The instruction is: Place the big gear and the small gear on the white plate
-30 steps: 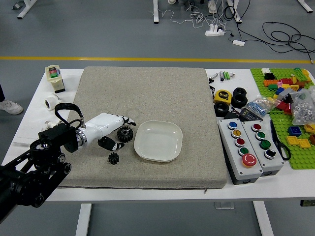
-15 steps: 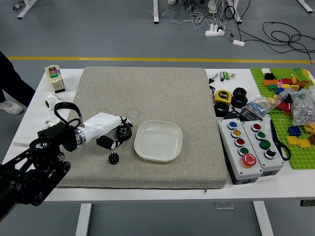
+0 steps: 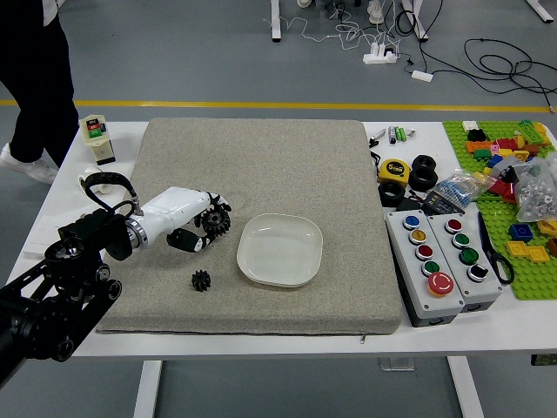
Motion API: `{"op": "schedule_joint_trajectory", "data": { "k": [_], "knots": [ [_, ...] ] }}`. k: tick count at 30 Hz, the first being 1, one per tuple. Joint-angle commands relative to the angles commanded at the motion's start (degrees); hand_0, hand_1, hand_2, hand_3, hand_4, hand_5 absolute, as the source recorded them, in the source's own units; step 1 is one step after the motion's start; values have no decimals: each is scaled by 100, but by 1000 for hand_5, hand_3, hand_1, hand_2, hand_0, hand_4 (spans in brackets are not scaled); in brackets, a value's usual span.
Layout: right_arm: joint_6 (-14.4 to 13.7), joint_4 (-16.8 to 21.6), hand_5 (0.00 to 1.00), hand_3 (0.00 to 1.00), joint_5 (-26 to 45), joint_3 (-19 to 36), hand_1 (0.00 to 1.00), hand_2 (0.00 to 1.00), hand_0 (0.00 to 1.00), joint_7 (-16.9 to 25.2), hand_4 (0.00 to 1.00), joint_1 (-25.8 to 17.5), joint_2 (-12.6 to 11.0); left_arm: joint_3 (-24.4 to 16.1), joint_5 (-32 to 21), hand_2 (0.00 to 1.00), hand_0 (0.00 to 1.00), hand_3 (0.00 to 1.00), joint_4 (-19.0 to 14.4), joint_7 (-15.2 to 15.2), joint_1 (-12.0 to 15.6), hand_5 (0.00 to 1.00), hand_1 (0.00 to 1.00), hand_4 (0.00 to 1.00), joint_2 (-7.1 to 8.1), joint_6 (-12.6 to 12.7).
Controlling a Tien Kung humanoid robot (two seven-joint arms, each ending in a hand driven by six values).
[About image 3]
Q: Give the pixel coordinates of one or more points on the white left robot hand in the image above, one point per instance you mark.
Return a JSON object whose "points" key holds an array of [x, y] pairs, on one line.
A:
{"points": [[174, 206]]}

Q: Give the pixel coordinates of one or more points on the grey building piece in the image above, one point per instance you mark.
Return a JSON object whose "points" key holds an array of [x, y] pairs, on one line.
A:
{"points": [[507, 165]]}

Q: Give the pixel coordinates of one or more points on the white pipe tee fitting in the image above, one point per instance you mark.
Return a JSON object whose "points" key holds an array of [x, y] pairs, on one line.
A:
{"points": [[82, 179]]}

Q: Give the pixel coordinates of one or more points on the orange building brick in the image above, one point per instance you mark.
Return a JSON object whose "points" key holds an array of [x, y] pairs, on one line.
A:
{"points": [[477, 146]]}

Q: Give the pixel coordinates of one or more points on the small black gear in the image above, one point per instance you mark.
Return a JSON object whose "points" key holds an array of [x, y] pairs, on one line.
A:
{"points": [[200, 281]]}

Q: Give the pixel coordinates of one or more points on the white square dish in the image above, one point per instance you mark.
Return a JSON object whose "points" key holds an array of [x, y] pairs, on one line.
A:
{"points": [[280, 250]]}

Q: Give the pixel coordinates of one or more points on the black display module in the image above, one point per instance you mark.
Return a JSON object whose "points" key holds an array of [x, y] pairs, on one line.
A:
{"points": [[444, 204]]}

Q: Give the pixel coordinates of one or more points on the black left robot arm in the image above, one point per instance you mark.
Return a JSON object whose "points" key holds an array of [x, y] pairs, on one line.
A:
{"points": [[56, 278]]}

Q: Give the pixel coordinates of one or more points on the big black gear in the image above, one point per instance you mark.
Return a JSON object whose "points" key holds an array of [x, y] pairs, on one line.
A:
{"points": [[214, 221]]}

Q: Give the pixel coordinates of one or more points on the white power strip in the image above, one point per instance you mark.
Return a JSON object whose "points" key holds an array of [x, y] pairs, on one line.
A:
{"points": [[378, 56]]}

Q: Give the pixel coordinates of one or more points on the grey under-table bracket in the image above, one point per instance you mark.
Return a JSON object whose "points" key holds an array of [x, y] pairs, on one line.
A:
{"points": [[396, 363]]}

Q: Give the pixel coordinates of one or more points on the white desk leg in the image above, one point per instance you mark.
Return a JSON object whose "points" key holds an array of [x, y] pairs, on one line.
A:
{"points": [[276, 22], [418, 26], [544, 11]]}

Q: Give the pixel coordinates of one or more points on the yellow flat building brick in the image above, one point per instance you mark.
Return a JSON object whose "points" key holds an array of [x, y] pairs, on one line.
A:
{"points": [[538, 254], [518, 248]]}

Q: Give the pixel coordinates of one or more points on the clear bag of metal nuts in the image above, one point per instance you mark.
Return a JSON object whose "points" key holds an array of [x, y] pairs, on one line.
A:
{"points": [[537, 193]]}

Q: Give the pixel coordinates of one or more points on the cream switch box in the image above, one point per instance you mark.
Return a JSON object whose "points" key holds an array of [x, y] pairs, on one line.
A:
{"points": [[96, 139]]}

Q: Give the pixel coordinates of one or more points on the green battery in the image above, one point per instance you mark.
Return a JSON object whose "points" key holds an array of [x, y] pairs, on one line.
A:
{"points": [[402, 133]]}

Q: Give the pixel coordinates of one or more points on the grey four-button control box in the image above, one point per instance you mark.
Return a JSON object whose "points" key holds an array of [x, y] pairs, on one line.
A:
{"points": [[472, 261]]}

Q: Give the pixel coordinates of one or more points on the big red building brick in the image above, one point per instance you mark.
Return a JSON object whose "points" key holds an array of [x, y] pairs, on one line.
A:
{"points": [[500, 189]]}

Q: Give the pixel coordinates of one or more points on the clear bag of blue parts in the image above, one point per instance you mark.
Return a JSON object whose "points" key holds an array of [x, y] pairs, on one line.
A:
{"points": [[457, 189]]}

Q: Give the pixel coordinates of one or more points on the lime green building brick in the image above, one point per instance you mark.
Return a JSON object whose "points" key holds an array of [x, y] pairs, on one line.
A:
{"points": [[528, 130]]}

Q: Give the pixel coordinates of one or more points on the silver black clip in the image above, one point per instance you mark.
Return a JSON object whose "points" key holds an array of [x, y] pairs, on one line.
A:
{"points": [[377, 137]]}

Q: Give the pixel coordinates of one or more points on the black scissors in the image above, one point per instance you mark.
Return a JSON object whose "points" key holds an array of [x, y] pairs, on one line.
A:
{"points": [[491, 252]]}

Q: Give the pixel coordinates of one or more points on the yellow tape measure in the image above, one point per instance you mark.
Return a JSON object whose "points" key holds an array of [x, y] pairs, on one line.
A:
{"points": [[393, 170]]}

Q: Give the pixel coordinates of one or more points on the black building brick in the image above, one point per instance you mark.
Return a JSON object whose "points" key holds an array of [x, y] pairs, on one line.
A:
{"points": [[475, 135]]}

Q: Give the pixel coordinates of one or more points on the green building baseplate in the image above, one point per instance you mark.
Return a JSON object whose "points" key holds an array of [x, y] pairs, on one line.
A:
{"points": [[491, 217]]}

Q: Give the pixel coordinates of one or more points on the white flat card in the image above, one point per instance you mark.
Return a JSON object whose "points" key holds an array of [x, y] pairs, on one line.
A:
{"points": [[43, 235]]}

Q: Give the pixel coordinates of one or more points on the grey-brown mat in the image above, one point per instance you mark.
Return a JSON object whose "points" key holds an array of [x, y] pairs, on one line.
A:
{"points": [[196, 152]]}

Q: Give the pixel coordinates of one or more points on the grey five-button control box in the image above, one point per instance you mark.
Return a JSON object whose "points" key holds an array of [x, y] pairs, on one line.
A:
{"points": [[424, 270]]}

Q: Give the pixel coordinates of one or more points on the person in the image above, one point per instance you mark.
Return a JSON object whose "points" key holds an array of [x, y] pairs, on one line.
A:
{"points": [[35, 65]]}

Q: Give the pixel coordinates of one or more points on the black rubber tire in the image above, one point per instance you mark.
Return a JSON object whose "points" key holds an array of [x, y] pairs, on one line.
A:
{"points": [[424, 162], [392, 193], [424, 179]]}

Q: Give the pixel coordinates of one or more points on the white power adapter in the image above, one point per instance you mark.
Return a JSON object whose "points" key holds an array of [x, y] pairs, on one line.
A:
{"points": [[422, 75]]}

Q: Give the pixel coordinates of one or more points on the white building brick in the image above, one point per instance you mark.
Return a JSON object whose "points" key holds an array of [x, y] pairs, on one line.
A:
{"points": [[470, 126]]}

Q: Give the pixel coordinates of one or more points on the blue building brick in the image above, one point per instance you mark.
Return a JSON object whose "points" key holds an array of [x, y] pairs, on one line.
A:
{"points": [[521, 232]]}

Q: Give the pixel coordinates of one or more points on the white table leg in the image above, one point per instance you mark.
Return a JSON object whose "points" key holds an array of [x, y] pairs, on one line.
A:
{"points": [[467, 392], [145, 392]]}

